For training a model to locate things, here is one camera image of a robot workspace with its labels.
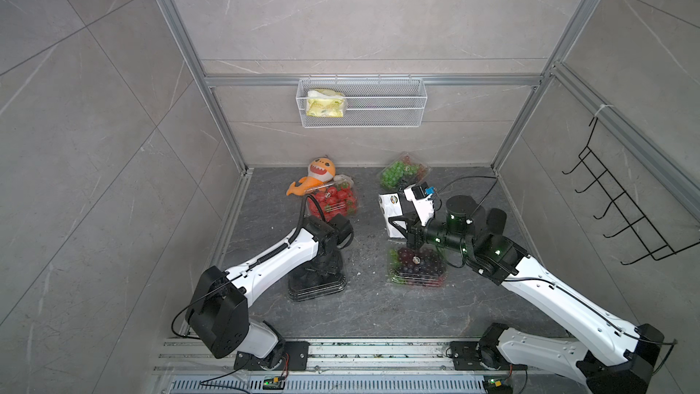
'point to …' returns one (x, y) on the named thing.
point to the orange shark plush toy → (320, 171)
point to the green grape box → (401, 171)
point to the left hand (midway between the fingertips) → (324, 265)
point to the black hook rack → (657, 247)
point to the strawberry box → (334, 199)
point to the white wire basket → (372, 103)
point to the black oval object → (496, 221)
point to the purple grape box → (421, 266)
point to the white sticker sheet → (391, 207)
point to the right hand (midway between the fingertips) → (393, 219)
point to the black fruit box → (318, 278)
